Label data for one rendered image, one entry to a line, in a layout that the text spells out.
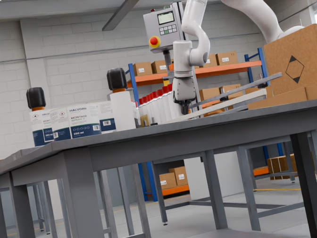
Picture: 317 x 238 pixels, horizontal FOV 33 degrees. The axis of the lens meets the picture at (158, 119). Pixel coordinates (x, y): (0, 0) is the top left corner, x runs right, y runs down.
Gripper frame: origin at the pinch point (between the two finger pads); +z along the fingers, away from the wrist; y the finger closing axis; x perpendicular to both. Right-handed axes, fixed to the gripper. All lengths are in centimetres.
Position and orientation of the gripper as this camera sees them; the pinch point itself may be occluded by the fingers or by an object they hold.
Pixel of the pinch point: (184, 110)
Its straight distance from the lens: 248.9
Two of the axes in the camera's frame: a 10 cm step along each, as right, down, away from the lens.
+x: 4.2, 2.1, -8.9
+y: -9.1, 1.4, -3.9
